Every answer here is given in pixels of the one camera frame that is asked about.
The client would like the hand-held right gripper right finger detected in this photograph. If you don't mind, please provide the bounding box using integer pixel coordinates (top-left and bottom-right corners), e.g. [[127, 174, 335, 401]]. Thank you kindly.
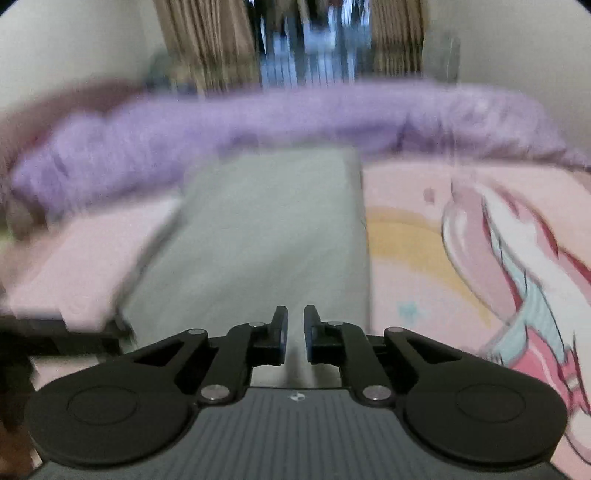
[[302, 304, 463, 403]]

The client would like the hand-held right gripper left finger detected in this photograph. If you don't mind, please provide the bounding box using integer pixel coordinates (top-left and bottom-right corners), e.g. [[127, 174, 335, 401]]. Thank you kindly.
[[134, 305, 290, 403]]

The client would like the grey-green jacket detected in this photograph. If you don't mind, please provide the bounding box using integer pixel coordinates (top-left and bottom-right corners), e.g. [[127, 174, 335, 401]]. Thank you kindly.
[[117, 147, 373, 389]]

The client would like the pink printed bed sheet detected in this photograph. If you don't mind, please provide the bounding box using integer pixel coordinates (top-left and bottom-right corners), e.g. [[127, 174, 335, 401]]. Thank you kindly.
[[0, 159, 591, 480]]

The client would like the purple quilt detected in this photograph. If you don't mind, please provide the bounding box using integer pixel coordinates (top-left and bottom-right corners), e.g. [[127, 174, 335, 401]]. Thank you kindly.
[[9, 79, 591, 219]]

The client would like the window with railing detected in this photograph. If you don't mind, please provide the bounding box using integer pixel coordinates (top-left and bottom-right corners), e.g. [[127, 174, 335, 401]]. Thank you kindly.
[[248, 0, 376, 89]]

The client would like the beige curtain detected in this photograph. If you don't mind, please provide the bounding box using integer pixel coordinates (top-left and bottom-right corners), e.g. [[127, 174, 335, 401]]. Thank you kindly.
[[152, 0, 262, 94], [369, 0, 426, 78]]

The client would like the mauve quilted headboard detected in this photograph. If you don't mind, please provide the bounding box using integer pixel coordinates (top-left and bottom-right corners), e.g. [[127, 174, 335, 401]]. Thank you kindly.
[[0, 78, 141, 185]]

